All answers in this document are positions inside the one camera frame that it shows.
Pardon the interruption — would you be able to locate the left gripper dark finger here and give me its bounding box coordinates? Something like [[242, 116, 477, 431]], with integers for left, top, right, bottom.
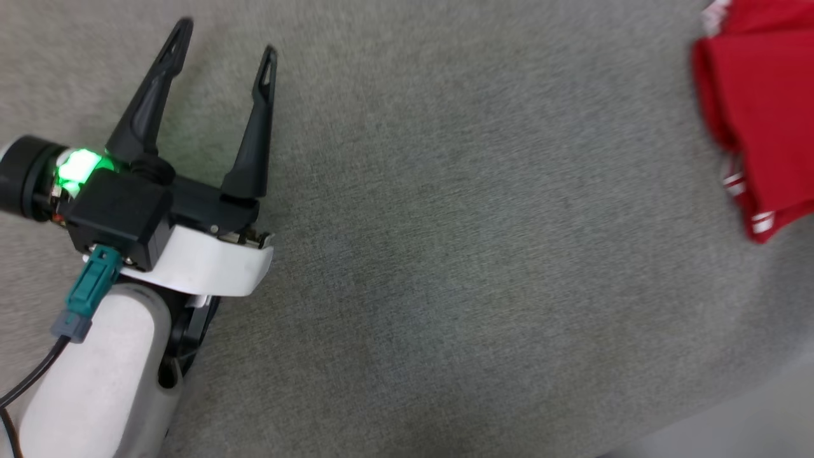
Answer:
[[221, 46, 279, 198]]

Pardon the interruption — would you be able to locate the teal cable connector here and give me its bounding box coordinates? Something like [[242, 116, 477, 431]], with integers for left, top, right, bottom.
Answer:
[[51, 245, 123, 345]]

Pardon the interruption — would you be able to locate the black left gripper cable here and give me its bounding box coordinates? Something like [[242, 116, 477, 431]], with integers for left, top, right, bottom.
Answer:
[[0, 335, 72, 458]]

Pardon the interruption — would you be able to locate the red cloth garment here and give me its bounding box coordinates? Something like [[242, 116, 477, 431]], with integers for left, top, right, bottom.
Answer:
[[691, 0, 814, 245]]

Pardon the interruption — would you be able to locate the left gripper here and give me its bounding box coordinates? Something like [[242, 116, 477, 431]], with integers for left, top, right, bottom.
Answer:
[[0, 18, 275, 249]]

